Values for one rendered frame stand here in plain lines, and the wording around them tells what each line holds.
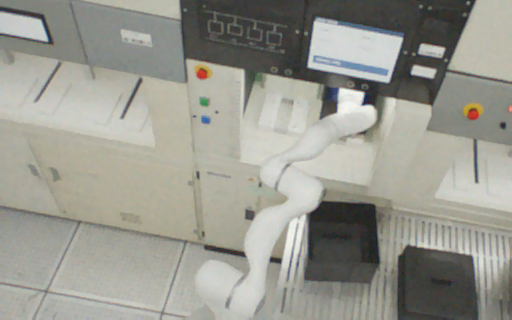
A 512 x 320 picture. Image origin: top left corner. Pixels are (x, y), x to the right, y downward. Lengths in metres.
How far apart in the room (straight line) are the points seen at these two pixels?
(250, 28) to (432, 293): 1.18
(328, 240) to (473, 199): 0.66
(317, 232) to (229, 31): 0.92
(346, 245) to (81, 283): 1.48
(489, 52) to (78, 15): 1.34
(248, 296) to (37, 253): 1.78
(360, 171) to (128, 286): 1.40
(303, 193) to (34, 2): 1.09
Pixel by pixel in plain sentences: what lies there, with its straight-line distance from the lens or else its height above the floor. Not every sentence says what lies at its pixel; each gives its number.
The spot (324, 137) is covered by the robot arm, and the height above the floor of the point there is 1.41.
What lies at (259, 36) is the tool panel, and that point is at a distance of 1.84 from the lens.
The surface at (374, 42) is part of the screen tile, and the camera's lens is 1.78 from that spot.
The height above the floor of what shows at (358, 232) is 0.77.
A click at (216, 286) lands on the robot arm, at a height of 1.17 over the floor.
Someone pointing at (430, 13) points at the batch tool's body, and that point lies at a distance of 1.72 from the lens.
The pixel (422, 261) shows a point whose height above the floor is 0.86.
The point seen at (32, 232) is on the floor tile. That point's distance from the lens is 3.35.
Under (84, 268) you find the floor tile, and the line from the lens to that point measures 3.16.
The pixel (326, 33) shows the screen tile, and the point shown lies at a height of 1.62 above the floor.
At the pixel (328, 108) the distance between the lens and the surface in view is 2.31.
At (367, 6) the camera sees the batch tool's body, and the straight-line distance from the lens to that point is 1.71.
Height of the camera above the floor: 2.73
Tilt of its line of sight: 53 degrees down
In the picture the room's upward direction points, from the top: 12 degrees clockwise
